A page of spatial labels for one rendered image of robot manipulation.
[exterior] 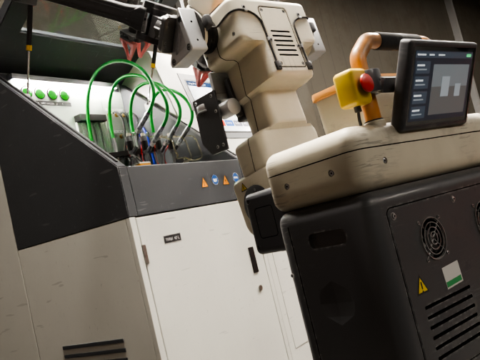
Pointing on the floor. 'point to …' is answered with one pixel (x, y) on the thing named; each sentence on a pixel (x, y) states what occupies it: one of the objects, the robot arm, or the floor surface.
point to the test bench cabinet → (97, 296)
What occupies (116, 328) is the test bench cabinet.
